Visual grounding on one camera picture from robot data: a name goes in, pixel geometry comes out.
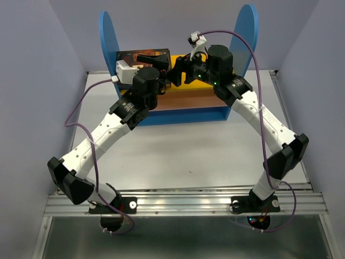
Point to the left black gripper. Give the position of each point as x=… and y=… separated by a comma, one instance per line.
x=160, y=62

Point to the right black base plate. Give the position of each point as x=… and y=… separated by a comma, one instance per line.
x=258, y=211

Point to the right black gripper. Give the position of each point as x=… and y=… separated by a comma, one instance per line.
x=174, y=75

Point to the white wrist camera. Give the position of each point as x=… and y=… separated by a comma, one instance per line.
x=124, y=73
x=197, y=42

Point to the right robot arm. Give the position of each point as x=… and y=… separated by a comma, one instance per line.
x=287, y=147

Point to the blue wooden bookshelf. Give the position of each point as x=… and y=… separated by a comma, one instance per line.
x=195, y=102

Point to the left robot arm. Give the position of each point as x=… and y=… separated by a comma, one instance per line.
x=76, y=173

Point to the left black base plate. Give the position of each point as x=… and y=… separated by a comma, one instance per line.
x=112, y=222

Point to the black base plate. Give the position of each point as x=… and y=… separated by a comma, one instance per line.
x=258, y=211
x=112, y=222

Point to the brown Edmund Burke book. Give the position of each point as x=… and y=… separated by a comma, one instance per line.
x=130, y=56

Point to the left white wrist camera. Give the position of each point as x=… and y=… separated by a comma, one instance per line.
x=124, y=73

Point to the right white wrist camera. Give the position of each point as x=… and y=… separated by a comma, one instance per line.
x=197, y=42

